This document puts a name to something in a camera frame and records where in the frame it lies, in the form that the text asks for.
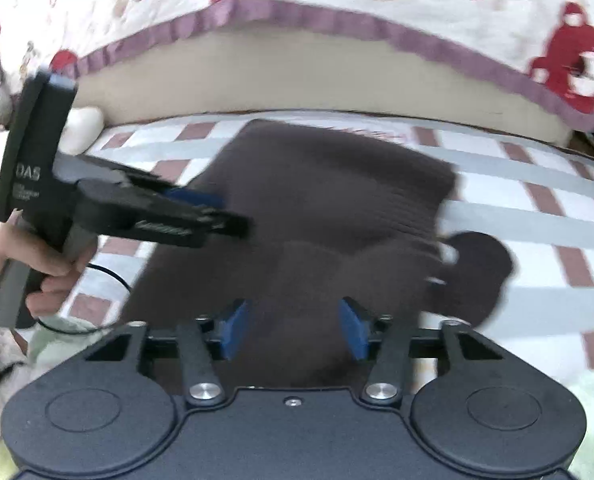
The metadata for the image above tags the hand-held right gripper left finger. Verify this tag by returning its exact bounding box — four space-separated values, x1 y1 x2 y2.
83 298 254 408

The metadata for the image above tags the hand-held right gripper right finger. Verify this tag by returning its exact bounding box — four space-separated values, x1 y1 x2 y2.
339 296 504 408

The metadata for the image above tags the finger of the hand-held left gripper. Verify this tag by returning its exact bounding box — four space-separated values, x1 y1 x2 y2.
119 170 226 211
136 200 251 249

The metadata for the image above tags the dark brown knit sweater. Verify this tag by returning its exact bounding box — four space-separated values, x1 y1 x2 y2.
122 119 459 389

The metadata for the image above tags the white folded blanket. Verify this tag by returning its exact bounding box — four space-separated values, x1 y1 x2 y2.
61 106 106 156

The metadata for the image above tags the checkered floor mat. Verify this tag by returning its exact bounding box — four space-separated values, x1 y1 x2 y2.
0 110 594 386

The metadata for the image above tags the beige bed frame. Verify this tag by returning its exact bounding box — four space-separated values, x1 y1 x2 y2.
74 27 574 149

